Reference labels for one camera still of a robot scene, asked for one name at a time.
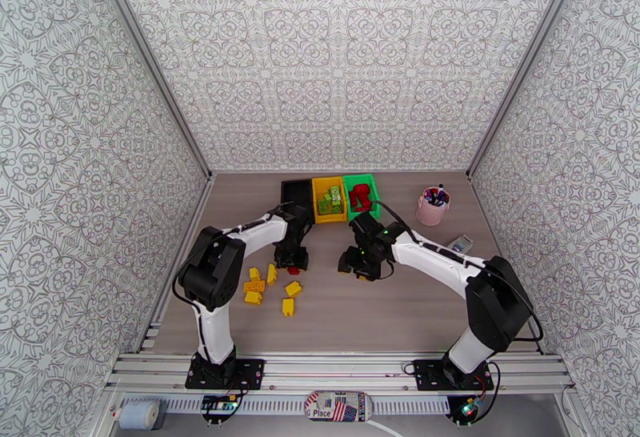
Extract white tape roll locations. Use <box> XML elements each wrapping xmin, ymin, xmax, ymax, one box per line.
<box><xmin>118</xmin><ymin>399</ymin><xmax>161</xmax><ymax>431</ymax></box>

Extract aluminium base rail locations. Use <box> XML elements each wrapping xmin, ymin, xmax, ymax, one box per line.
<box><xmin>105</xmin><ymin>350</ymin><xmax>576</xmax><ymax>397</ymax></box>

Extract left aluminium side rail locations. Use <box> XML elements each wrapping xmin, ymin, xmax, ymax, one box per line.
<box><xmin>142</xmin><ymin>175</ymin><xmax>215</xmax><ymax>354</ymax></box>

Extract green plastic bin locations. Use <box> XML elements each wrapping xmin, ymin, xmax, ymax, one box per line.
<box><xmin>342</xmin><ymin>173</ymin><xmax>383</xmax><ymax>224</ymax></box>

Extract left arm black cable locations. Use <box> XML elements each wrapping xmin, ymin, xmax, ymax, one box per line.
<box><xmin>171</xmin><ymin>202</ymin><xmax>296</xmax><ymax>351</ymax></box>

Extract left circuit board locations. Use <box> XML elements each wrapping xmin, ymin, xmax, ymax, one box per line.
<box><xmin>201</xmin><ymin>395</ymin><xmax>238</xmax><ymax>414</ymax></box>

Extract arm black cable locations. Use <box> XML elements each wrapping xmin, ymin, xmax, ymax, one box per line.
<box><xmin>171</xmin><ymin>202</ymin><xmax>296</xmax><ymax>351</ymax></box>
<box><xmin>372</xmin><ymin>200</ymin><xmax>545</xmax><ymax>347</ymax></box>

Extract aluminium side rail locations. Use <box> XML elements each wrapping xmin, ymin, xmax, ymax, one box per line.
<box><xmin>467</xmin><ymin>175</ymin><xmax>549</xmax><ymax>355</ymax></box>
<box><xmin>142</xmin><ymin>175</ymin><xmax>215</xmax><ymax>354</ymax></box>

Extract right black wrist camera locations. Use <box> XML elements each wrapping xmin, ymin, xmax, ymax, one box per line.
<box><xmin>350</xmin><ymin>212</ymin><xmax>383</xmax><ymax>243</ymax></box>

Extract aluminium corner post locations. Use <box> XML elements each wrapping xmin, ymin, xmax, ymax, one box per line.
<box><xmin>85</xmin><ymin>0</ymin><xmax>215</xmax><ymax>182</ymax></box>
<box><xmin>466</xmin><ymin>0</ymin><xmax>587</xmax><ymax>181</ymax></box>

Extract right aluminium side rail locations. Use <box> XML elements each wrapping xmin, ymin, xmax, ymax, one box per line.
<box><xmin>467</xmin><ymin>175</ymin><xmax>549</xmax><ymax>355</ymax></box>

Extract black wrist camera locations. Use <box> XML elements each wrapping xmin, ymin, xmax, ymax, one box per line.
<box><xmin>286</xmin><ymin>204</ymin><xmax>314</xmax><ymax>241</ymax></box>
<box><xmin>350</xmin><ymin>212</ymin><xmax>383</xmax><ymax>243</ymax></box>

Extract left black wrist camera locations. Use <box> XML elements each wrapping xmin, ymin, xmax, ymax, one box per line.
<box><xmin>286</xmin><ymin>204</ymin><xmax>314</xmax><ymax>241</ymax></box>

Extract black plastic bin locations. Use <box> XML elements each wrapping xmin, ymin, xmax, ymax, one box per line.
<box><xmin>280</xmin><ymin>179</ymin><xmax>317</xmax><ymax>224</ymax></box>

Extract pink cup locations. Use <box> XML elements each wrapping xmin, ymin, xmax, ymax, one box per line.
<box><xmin>416</xmin><ymin>185</ymin><xmax>451</xmax><ymax>227</ymax></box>

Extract left aluminium corner post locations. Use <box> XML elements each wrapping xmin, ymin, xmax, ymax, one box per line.
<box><xmin>85</xmin><ymin>0</ymin><xmax>215</xmax><ymax>182</ymax></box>

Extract flag print fabric pouch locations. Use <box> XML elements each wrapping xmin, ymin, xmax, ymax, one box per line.
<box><xmin>303</xmin><ymin>390</ymin><xmax>374</xmax><ymax>423</ymax></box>

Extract white slotted cable duct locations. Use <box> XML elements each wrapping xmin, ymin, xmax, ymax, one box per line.
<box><xmin>159</xmin><ymin>396</ymin><xmax>451</xmax><ymax>417</ymax></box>

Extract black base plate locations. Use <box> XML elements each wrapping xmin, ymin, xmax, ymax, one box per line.
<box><xmin>185</xmin><ymin>358</ymin><xmax>266</xmax><ymax>391</ymax></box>
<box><xmin>414</xmin><ymin>358</ymin><xmax>495</xmax><ymax>393</ymax></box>

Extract yellow plastic bin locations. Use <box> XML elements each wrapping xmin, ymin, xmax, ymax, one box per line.
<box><xmin>312</xmin><ymin>176</ymin><xmax>349</xmax><ymax>225</ymax></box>

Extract right aluminium corner post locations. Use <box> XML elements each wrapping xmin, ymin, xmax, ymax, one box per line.
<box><xmin>466</xmin><ymin>0</ymin><xmax>587</xmax><ymax>181</ymax></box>

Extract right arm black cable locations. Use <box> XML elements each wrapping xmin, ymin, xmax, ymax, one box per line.
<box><xmin>372</xmin><ymin>200</ymin><xmax>545</xmax><ymax>347</ymax></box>

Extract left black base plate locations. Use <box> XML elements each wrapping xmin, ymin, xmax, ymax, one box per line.
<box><xmin>185</xmin><ymin>358</ymin><xmax>266</xmax><ymax>391</ymax></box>

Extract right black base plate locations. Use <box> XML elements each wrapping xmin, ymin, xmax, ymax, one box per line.
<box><xmin>414</xmin><ymin>358</ymin><xmax>495</xmax><ymax>393</ymax></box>

